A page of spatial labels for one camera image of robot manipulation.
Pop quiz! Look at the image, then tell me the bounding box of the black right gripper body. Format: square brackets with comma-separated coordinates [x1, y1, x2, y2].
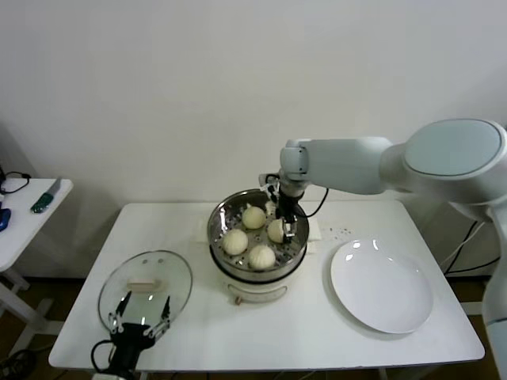
[276, 188, 302, 218]

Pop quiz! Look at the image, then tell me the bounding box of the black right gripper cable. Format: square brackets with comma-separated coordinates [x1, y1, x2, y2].
[295, 188, 330, 218]

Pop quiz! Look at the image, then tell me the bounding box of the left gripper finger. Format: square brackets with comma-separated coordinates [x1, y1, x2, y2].
[144, 296, 172, 337]
[107, 291, 132, 333]

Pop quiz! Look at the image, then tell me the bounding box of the white side table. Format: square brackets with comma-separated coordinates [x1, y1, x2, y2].
[0, 178, 74, 357]

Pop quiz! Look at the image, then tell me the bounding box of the white round plate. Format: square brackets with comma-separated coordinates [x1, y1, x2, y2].
[330, 237, 434, 334]

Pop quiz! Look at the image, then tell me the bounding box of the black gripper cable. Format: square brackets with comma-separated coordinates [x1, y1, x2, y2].
[91, 340, 116, 373]
[295, 188, 330, 218]

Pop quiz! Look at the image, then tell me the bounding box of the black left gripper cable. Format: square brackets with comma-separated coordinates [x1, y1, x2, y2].
[91, 340, 116, 373]

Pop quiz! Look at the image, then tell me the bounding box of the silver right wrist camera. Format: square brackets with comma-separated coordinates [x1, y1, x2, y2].
[259, 173, 280, 195]

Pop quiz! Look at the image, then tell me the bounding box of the green handled knife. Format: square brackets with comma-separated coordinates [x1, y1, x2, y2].
[30, 177, 63, 216]

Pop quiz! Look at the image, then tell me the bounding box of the white steamed baozi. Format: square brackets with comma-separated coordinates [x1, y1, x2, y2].
[248, 244, 276, 271]
[221, 229, 250, 257]
[241, 205, 267, 230]
[267, 218, 286, 244]

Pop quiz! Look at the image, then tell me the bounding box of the thin black cable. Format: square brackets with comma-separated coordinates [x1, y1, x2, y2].
[0, 165, 32, 197]

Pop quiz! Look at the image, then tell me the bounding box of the round glass pot lid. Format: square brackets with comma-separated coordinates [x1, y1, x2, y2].
[97, 249, 194, 337]

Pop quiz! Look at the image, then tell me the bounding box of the perforated steel steamer basket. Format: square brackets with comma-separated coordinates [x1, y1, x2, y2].
[206, 189, 310, 280]

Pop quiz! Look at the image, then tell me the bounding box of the dark floor cable bundle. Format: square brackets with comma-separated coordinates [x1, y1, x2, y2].
[0, 348, 39, 380]

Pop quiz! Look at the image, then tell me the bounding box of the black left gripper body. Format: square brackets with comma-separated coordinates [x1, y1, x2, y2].
[109, 322, 154, 373]

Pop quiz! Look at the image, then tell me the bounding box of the black floor cable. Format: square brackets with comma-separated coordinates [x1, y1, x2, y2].
[440, 216, 496, 275]

